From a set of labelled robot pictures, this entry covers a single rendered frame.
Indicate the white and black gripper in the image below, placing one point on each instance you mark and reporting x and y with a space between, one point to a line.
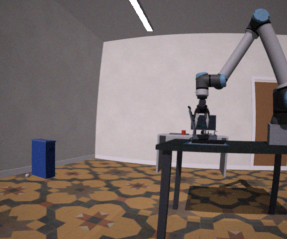
201 111

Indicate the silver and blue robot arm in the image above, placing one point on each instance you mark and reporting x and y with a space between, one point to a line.
259 26

